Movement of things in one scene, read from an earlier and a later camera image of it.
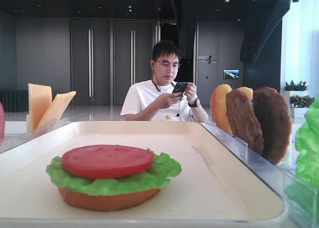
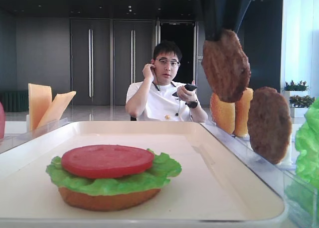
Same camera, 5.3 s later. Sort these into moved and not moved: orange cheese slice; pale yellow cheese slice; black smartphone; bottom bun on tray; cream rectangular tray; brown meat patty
Moved: black smartphone; brown meat patty
Not moved: pale yellow cheese slice; orange cheese slice; cream rectangular tray; bottom bun on tray
